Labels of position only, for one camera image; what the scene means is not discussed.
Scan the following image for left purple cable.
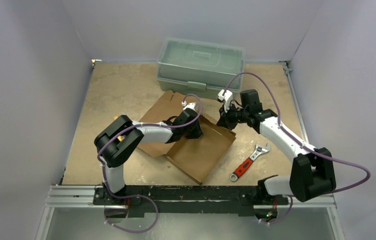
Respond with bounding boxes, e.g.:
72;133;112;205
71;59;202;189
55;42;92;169
96;93;204;200

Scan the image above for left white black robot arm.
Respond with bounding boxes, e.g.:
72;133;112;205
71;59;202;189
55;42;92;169
94;107;203;205

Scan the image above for red handled adjustable wrench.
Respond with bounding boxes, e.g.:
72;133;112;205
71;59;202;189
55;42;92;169
229;143;271;182

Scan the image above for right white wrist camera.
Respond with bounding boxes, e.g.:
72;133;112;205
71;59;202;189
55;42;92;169
217;89;233;113

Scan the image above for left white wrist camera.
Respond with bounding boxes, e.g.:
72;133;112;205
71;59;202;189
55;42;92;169
181;101;198;112

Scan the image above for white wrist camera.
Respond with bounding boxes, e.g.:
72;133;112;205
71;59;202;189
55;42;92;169
217;89;233;113
181;101;198;112

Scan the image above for brown cardboard box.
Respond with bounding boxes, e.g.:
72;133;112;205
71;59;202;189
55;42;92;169
138;90;236;185

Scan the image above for translucent green plastic toolbox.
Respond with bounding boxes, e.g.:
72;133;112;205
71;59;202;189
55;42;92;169
157;37;245;99

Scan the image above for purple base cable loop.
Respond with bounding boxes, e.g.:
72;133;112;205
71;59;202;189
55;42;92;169
103;193;159;235

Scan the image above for orange pink highlighter marker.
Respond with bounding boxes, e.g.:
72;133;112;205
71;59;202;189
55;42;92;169
113;115;127;142

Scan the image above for black metal base rail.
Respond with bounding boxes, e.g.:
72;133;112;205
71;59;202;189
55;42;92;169
45;184;337;219

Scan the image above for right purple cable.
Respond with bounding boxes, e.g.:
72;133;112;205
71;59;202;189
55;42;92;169
222;72;372;227

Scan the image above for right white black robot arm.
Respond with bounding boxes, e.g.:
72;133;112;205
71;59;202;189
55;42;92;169
217;89;336;204

